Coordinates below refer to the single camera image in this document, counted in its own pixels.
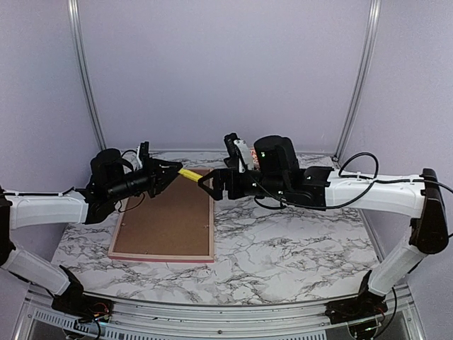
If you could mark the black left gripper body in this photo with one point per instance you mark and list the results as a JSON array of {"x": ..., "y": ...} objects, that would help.
[{"x": 146, "y": 180}]

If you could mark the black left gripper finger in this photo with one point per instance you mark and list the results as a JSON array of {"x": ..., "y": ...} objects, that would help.
[
  {"x": 163, "y": 164},
  {"x": 162, "y": 178}
]

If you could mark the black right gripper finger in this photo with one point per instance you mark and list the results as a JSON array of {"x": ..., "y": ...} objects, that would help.
[
  {"x": 215, "y": 189},
  {"x": 215, "y": 177}
]

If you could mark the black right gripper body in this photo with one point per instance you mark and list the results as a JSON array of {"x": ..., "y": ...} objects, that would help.
[{"x": 267, "y": 185}]

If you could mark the yellow handled screwdriver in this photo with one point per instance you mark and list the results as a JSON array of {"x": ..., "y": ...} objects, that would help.
[{"x": 193, "y": 176}]

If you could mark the pink photo frame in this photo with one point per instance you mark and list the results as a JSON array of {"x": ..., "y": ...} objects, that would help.
[{"x": 176, "y": 226}]

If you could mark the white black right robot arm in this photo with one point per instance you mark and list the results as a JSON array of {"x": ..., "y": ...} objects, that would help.
[{"x": 271, "y": 169}]

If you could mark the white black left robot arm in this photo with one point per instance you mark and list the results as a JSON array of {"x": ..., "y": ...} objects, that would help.
[{"x": 113, "y": 179}]

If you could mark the red white patterned bowl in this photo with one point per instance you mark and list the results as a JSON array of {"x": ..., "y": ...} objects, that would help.
[{"x": 255, "y": 158}]

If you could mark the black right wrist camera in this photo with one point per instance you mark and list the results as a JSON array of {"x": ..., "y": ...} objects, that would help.
[{"x": 240, "y": 156}]

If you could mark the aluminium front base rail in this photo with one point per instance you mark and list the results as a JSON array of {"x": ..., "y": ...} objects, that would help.
[{"x": 135, "y": 319}]

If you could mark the aluminium left corner post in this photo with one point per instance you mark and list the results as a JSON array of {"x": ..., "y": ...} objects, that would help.
[{"x": 78, "y": 41}]

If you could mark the aluminium corner post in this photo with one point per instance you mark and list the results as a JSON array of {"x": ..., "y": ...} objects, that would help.
[
  {"x": 78, "y": 41},
  {"x": 364, "y": 65}
]

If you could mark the aluminium right corner post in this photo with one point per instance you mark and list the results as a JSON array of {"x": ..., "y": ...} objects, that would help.
[{"x": 364, "y": 65}]

